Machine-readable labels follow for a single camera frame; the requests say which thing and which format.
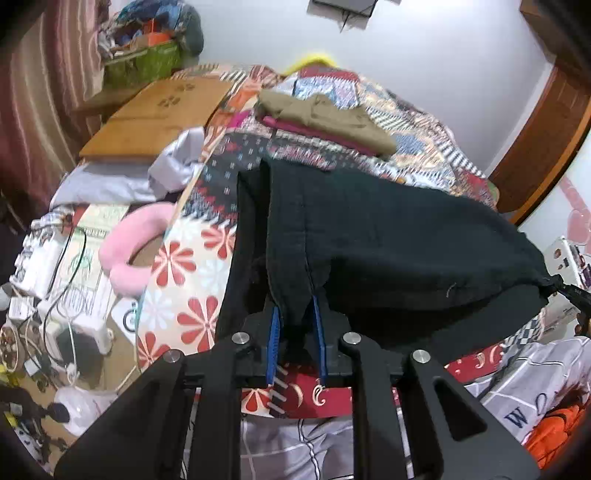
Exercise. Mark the wooden board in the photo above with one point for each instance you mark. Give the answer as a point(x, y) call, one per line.
point(157, 115)

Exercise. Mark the white crumpled cloth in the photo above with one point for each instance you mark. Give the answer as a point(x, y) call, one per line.
point(173, 166)

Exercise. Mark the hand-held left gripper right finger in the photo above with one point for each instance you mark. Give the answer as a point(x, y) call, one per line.
point(319, 344)

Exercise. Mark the white power strip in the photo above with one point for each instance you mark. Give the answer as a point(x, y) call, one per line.
point(37, 263)

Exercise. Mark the green box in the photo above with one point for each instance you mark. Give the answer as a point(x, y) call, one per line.
point(143, 64)

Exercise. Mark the yellow pillow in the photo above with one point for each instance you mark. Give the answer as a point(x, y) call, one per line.
point(314, 57)

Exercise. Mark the pink neck pillow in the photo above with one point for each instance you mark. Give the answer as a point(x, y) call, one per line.
point(120, 272)

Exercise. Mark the striped curtain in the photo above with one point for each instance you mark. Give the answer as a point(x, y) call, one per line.
point(37, 101)

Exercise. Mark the brown wooden wardrobe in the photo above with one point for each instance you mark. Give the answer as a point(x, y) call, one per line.
point(563, 32)

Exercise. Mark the white round appliance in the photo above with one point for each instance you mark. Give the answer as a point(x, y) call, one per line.
point(78, 406)

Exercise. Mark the pile of clothes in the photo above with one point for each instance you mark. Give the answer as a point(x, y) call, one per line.
point(138, 18)

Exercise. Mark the white printed quilt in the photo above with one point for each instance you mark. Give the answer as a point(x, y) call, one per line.
point(521, 392)

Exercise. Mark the patchwork printed blanket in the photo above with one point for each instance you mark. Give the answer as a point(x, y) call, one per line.
point(194, 258)

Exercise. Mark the folded khaki pants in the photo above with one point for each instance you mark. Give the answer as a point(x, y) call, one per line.
point(332, 120)

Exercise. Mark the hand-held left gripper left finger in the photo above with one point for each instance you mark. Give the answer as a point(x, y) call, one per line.
point(274, 344)

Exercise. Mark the brown wooden door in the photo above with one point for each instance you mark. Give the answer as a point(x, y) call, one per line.
point(545, 152)

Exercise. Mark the black pants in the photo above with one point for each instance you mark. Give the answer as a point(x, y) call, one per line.
point(392, 240)

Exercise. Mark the white plastic stool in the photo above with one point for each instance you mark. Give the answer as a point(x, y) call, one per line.
point(87, 330)

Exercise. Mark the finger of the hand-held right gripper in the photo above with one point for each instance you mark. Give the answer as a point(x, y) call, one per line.
point(570, 291)

